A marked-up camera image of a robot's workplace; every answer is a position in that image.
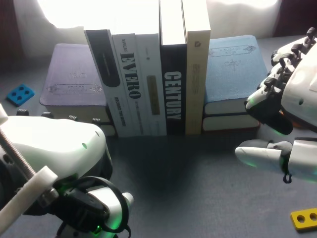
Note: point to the thick light blue book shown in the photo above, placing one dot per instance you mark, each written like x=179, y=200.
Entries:
x=232, y=74

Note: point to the blue block with four holes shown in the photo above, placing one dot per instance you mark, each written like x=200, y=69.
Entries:
x=20, y=95

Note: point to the yellow block with holes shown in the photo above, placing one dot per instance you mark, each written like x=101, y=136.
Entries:
x=304, y=224

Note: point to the beige paperback book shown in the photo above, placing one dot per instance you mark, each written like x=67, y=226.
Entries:
x=195, y=86

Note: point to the white backdrop cloth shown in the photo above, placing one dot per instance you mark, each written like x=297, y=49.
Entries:
x=62, y=15

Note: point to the white book SWEAT EVERO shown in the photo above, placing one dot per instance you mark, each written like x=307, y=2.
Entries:
x=128, y=74

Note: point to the black and white book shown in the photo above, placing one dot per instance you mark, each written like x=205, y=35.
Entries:
x=101, y=57

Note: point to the dark red curtain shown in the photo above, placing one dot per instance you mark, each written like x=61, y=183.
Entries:
x=297, y=15

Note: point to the black book CENTURY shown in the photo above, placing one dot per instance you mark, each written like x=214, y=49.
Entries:
x=173, y=99

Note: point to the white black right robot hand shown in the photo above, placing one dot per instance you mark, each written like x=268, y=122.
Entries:
x=304, y=81

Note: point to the orange block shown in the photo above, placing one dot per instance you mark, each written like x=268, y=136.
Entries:
x=299, y=124

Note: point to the white book with gold label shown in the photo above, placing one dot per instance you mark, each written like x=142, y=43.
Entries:
x=153, y=74

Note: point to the thick purple book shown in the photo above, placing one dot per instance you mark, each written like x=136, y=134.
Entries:
x=69, y=74

